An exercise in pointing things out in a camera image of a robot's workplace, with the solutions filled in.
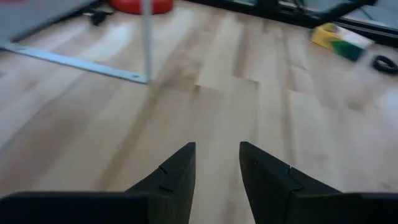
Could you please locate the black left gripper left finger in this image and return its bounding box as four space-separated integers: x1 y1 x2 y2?
0 142 197 224

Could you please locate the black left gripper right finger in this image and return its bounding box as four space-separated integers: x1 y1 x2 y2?
239 142 398 224

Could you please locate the Crayola crayon box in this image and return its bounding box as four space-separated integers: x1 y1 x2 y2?
309 22 375 62

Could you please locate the black spiral coil band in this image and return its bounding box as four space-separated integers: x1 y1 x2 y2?
371 55 398 75

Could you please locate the red desk lamp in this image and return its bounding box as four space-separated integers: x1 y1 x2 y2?
107 0 175 16

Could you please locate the black lamp power plug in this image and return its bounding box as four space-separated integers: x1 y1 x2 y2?
79 7 115 27

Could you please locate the white perforated metal shelf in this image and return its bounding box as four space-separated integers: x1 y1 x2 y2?
0 0 154 85

